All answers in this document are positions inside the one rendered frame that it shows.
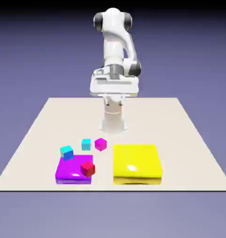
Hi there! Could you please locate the small cyan cube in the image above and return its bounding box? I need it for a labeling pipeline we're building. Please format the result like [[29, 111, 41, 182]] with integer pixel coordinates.
[[81, 138, 92, 151]]

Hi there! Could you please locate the small magenta cube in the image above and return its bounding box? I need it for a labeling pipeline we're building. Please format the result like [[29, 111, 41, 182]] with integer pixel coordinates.
[[94, 137, 108, 152]]

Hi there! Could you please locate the large yellow box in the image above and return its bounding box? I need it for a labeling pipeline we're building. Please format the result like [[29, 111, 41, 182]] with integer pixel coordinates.
[[113, 144, 163, 185]]

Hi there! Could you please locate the small blue cube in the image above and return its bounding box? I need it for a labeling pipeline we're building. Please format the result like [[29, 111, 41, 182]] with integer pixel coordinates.
[[60, 145, 75, 161]]

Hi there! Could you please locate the large magenta box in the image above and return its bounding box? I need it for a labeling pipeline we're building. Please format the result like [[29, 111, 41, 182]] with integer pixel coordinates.
[[55, 154, 94, 185]]

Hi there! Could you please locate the small red cube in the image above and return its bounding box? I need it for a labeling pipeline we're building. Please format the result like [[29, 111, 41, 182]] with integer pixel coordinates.
[[80, 160, 96, 178]]

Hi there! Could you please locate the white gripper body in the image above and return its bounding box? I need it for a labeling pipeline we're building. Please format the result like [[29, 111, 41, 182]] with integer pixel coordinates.
[[89, 73, 140, 98]]

